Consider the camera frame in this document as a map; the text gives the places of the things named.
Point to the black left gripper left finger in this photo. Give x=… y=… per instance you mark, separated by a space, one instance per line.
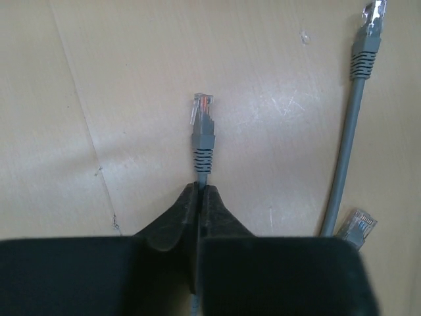
x=149 y=273

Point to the grey ethernet cable short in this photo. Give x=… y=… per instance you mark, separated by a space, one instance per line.
x=356 y=228

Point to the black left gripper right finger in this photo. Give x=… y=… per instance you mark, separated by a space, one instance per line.
x=239 y=273

